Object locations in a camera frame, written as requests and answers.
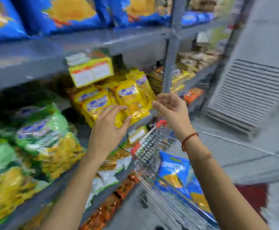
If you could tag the person's right hand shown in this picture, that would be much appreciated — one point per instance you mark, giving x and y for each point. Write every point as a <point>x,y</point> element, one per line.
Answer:
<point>176,114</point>

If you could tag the person's left hand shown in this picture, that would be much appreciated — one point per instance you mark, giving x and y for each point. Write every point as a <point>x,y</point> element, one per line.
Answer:
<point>104,135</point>

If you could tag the person's right fingers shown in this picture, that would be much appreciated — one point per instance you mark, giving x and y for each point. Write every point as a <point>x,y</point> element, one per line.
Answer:
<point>163,102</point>

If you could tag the person's left thumb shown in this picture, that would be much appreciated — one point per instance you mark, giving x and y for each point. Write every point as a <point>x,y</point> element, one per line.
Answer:
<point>127,124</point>

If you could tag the yellow biscuit packet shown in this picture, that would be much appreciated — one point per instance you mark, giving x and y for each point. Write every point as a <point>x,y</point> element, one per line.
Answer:
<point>84,95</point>
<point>141,80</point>
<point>96,102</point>
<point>132,95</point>

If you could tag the person's left forearm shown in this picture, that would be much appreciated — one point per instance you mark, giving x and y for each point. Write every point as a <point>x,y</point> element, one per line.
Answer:
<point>79,189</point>

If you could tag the person's right forearm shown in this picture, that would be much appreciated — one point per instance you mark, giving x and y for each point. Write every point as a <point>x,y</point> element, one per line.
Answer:
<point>216,189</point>

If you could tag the yellow shelf tag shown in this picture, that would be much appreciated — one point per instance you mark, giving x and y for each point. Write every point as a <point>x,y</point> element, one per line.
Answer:
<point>137,134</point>

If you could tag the orange snack packet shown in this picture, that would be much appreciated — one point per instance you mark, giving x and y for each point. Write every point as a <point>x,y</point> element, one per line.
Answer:
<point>192,94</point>

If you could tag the pile of small yellow packets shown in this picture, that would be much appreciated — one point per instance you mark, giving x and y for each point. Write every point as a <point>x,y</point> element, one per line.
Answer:
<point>180,77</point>

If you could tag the clear and white snack packets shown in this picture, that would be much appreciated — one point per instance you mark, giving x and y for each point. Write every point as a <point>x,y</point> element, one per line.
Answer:
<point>110,170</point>

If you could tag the pile of brown snack packets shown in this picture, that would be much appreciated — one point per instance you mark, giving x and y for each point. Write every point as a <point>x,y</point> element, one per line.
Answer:
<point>197,58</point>

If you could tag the yellow box with white label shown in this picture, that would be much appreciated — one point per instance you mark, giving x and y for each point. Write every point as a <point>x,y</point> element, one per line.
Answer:
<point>91,71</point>

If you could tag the blue snack packet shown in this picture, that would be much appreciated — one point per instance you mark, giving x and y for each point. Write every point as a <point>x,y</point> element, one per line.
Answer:
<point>174,170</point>
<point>199,196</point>

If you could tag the row of orange packets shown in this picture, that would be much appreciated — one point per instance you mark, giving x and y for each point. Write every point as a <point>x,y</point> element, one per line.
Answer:
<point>110,201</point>

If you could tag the pile of green noodle packets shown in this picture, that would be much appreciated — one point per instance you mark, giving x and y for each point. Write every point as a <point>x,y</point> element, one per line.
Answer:
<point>45,146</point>

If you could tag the grey louvred vent panel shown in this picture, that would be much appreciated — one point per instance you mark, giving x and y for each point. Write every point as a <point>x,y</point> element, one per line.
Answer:
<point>249,93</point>

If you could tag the row of blue biscuit packs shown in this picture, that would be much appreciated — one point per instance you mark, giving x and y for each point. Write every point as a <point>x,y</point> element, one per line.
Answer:
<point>197,18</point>

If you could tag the large blue snack bag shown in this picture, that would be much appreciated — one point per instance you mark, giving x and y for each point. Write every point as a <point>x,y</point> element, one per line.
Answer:
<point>134,9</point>
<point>0,21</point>
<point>65,11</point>

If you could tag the grey metal shelf rack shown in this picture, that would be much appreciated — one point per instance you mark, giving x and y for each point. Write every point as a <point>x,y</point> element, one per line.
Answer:
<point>34,59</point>

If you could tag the red floor mat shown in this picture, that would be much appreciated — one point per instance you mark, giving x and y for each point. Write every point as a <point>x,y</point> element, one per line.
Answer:
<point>252,198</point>

